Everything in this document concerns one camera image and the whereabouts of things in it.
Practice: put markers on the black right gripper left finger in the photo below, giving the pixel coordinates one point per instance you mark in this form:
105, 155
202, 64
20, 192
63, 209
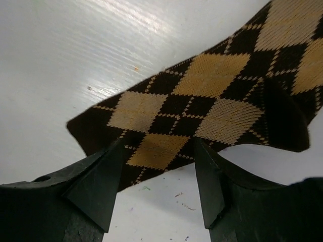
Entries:
72, 204

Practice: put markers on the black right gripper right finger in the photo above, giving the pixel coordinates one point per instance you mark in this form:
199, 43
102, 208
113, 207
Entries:
239, 206

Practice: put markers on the brown argyle sock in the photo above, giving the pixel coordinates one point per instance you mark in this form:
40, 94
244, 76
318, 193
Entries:
262, 85

